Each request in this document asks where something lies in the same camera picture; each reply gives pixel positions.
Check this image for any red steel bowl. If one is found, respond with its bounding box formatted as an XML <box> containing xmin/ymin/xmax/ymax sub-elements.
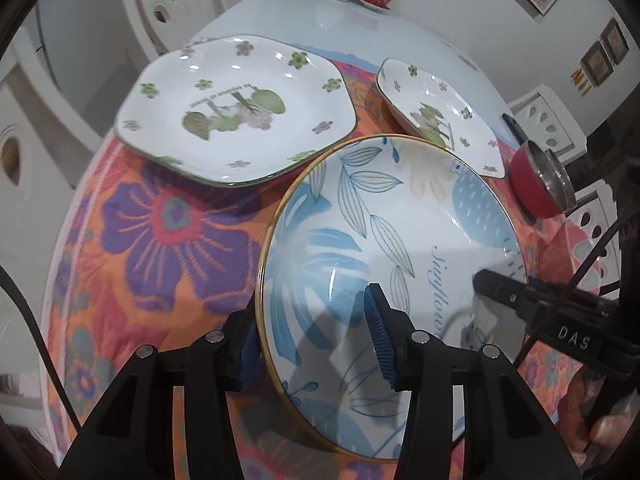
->
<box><xmin>508</xmin><ymin>140</ymin><xmax>577</xmax><ymax>219</ymax></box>

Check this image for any blue leaf round plate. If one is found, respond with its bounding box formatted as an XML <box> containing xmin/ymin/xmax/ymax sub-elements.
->
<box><xmin>256</xmin><ymin>134</ymin><xmax>527</xmax><ymax>462</ymax></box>

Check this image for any small white floral plate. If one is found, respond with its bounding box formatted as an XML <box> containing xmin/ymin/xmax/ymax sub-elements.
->
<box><xmin>376</xmin><ymin>58</ymin><xmax>506</xmax><ymax>179</ymax></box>

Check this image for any large white floral plate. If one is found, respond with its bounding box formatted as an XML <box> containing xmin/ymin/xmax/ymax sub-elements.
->
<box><xmin>114</xmin><ymin>35</ymin><xmax>357</xmax><ymax>188</ymax></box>

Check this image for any person's hand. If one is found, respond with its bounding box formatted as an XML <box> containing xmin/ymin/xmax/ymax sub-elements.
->
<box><xmin>556</xmin><ymin>366</ymin><xmax>631</xmax><ymax>467</ymax></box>

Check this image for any white chair near right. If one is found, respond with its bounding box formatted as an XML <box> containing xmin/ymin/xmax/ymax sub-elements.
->
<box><xmin>568</xmin><ymin>180</ymin><xmax>622</xmax><ymax>299</ymax></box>

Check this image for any black smartphone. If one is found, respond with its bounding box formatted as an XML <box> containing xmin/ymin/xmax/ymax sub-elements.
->
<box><xmin>502</xmin><ymin>113</ymin><xmax>528</xmax><ymax>145</ymax></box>

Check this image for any white chair far right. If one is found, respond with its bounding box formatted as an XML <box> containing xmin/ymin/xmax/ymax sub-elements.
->
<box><xmin>508</xmin><ymin>84</ymin><xmax>587</xmax><ymax>165</ymax></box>

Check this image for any lower small framed picture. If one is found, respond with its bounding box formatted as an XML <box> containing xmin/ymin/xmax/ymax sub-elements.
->
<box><xmin>580</xmin><ymin>41</ymin><xmax>614</xmax><ymax>87</ymax></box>

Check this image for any small framed picture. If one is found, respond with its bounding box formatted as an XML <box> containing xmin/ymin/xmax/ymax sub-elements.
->
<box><xmin>600</xmin><ymin>18</ymin><xmax>629</xmax><ymax>65</ymax></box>
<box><xmin>580</xmin><ymin>41</ymin><xmax>614</xmax><ymax>87</ymax></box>

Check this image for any white chair near left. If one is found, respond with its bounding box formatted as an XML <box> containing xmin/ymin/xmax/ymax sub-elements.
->
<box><xmin>0</xmin><ymin>27</ymin><xmax>106</xmax><ymax>271</ymax></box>

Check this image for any upper small framed picture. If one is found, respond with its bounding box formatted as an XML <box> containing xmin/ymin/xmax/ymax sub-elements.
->
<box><xmin>600</xmin><ymin>18</ymin><xmax>629</xmax><ymax>65</ymax></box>

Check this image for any black cable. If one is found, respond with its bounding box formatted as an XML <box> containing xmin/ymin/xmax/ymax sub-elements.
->
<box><xmin>0</xmin><ymin>263</ymin><xmax>84</xmax><ymax>434</ymax></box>

